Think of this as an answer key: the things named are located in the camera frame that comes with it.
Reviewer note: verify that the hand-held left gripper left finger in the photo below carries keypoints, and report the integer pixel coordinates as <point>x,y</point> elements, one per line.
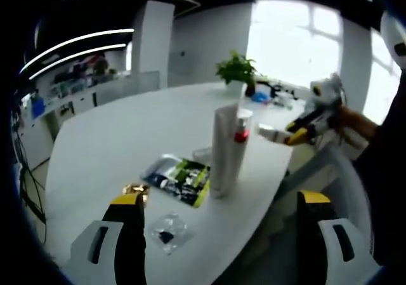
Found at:
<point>127,250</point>

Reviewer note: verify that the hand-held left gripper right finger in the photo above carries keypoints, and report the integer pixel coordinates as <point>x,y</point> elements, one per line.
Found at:
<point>314,250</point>

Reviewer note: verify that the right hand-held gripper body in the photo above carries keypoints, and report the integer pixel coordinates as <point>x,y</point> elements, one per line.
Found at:
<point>326,91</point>

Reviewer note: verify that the clear plastic bag dark sample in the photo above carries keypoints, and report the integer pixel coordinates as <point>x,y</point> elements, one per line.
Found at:
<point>169,234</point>

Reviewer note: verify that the gold foil skincare sachet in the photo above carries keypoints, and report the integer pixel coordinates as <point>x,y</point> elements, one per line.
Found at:
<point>138,191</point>

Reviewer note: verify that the clear-capped red-banded skincare pump bottle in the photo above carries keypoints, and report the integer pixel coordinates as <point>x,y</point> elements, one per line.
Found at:
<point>242,136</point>

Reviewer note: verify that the large white skincare tube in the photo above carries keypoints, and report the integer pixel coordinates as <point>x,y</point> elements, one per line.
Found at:
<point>225,155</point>

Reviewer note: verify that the green black skincare sachet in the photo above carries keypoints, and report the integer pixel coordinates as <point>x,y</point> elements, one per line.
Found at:
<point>180,180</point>

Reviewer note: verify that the blue storage bin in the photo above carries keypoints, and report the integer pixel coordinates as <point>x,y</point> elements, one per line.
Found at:
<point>37,107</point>

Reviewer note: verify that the person's right hand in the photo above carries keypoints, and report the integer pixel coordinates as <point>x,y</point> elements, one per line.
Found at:
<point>345,120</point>

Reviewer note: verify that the blue plastic bag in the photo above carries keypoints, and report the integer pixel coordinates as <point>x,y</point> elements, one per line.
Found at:
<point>261,97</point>

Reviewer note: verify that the dark red vase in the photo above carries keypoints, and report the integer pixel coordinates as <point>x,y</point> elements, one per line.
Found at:
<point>250,88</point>

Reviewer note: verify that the grey mesh office chair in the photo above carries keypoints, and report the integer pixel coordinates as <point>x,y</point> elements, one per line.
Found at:
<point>342,186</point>

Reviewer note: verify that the green potted plant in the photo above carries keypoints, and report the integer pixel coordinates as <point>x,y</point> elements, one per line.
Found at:
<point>236,69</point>

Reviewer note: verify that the white worn device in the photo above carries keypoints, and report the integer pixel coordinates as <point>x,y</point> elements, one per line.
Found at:
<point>395,37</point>

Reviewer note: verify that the white cabinet counter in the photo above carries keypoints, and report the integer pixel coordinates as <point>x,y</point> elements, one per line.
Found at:
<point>79,101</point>

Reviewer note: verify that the white ceiling light strip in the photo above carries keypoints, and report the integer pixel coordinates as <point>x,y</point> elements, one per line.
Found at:
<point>79,55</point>
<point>76,40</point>

